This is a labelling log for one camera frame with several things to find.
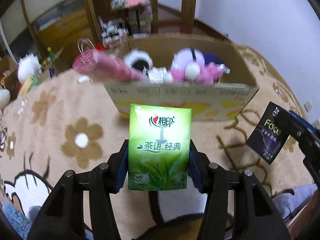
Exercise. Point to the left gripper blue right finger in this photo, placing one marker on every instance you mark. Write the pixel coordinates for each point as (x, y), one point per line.
(195, 166)

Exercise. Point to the finger of the right gripper seen across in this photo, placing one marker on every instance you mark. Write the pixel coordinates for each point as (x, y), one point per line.
(303, 121)

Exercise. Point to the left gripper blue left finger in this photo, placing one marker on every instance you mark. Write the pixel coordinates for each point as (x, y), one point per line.
(120, 166)

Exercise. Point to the black Face tissue pack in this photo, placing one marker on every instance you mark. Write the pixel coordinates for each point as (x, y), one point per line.
(267, 139)

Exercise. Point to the green tissue pack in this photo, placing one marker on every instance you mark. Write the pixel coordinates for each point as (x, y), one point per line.
(158, 150)

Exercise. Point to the pink plush bear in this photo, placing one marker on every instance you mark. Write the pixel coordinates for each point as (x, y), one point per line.
(193, 72)

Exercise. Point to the pink plush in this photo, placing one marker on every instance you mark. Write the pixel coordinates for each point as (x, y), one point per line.
(102, 67)

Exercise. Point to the white fluffy pompom toy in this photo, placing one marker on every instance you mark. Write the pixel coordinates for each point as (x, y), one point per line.
(139, 60)

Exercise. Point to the white-haired purple doll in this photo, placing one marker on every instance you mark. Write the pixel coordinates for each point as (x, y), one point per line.
(189, 55)

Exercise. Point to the beige flower blanket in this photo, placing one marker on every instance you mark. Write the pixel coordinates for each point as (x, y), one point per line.
(68, 123)

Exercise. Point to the cardboard box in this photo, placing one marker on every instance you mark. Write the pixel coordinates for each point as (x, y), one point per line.
(221, 101)

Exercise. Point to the red paper bag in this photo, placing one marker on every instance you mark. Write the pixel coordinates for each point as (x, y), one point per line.
(85, 44)

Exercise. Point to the wicker basket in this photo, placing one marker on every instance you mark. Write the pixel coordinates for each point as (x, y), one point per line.
(115, 40)

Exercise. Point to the green bottle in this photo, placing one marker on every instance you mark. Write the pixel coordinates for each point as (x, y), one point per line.
(51, 54)

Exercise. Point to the white-haired plush head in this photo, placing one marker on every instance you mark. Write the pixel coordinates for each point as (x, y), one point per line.
(28, 66)

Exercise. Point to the cream plush animal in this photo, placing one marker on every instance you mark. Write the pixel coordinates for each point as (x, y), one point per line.
(4, 98)

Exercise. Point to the small black side table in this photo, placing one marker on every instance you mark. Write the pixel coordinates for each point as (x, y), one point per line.
(138, 14)

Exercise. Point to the wooden wardrobe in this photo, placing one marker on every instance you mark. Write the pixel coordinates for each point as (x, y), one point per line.
(33, 26)

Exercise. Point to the wooden door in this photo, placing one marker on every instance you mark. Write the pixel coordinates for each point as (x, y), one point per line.
(173, 16)

